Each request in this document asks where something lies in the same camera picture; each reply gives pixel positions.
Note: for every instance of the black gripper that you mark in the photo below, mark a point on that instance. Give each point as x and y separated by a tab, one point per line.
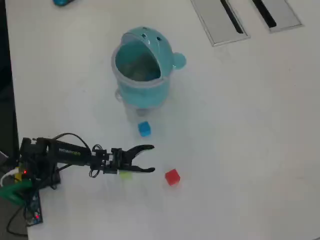
113	160

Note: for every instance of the green lego block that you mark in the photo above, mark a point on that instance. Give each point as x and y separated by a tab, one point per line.
126	175

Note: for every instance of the blue lego block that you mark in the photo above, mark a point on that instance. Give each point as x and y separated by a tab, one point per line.
144	128

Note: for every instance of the red lego block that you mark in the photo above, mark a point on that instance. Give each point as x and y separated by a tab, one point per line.
172	177

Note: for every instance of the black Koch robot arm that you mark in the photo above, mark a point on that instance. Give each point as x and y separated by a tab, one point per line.
67	152

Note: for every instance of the teal whale-shaped bin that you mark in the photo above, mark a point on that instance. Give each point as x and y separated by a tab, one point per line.
142	95

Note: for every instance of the blue circuit board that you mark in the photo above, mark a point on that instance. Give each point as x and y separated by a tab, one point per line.
33	210

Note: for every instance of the small yellow plastic part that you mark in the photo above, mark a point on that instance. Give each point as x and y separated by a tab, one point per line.
18	177

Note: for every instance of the green table clamp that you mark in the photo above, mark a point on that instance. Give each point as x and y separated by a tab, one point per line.
10	191

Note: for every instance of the dark furniture panel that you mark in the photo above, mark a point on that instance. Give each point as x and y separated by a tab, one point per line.
6	100

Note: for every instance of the blue toy object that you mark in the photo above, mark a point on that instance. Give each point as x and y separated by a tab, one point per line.
61	2

